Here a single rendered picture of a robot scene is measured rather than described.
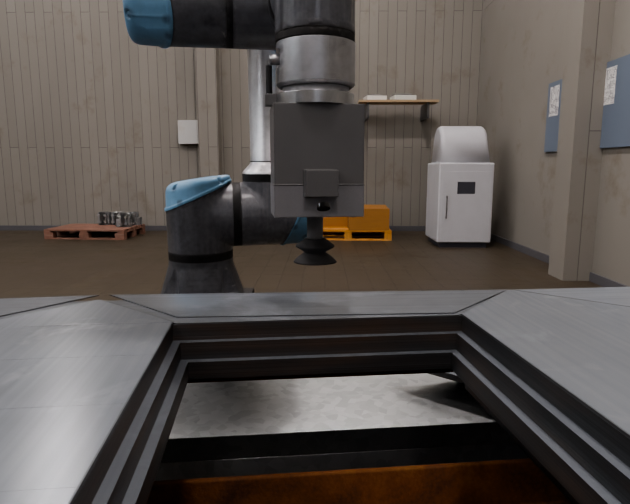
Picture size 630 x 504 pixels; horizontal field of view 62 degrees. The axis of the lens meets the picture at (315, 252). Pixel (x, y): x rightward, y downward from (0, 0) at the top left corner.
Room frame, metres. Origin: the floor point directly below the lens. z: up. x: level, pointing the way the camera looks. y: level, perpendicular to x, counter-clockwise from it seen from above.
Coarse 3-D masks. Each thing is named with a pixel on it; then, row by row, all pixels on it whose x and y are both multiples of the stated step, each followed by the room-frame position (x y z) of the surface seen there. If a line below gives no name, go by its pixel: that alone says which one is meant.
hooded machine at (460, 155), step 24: (456, 144) 6.59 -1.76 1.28; (480, 144) 6.58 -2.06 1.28; (432, 168) 6.86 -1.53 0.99; (456, 168) 6.45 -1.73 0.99; (480, 168) 6.45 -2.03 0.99; (432, 192) 6.80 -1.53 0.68; (456, 192) 6.44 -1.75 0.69; (480, 192) 6.44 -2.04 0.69; (432, 216) 6.75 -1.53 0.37; (456, 216) 6.44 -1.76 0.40; (480, 216) 6.44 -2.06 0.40; (432, 240) 6.90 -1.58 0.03; (456, 240) 6.45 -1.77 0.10; (480, 240) 6.44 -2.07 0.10
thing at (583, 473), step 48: (192, 336) 0.44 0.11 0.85; (240, 336) 0.45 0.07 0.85; (288, 336) 0.45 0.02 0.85; (336, 336) 0.45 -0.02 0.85; (384, 336) 0.46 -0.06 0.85; (432, 336) 0.46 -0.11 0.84; (480, 336) 0.43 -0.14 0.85; (144, 384) 0.33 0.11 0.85; (480, 384) 0.39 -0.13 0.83; (528, 384) 0.35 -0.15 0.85; (144, 432) 0.29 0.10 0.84; (528, 432) 0.32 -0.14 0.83; (576, 432) 0.28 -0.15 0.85; (96, 480) 0.22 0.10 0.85; (144, 480) 0.26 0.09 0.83; (576, 480) 0.26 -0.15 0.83; (624, 480) 0.24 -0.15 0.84
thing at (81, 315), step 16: (0, 320) 0.45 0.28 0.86; (16, 320) 0.45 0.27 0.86; (32, 320) 0.45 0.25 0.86; (48, 320) 0.45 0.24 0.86; (64, 320) 0.45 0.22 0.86; (80, 320) 0.45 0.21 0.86; (96, 320) 0.45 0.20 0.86; (112, 320) 0.45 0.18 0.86; (128, 320) 0.45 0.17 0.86; (144, 320) 0.45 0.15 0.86; (160, 320) 0.45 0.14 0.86
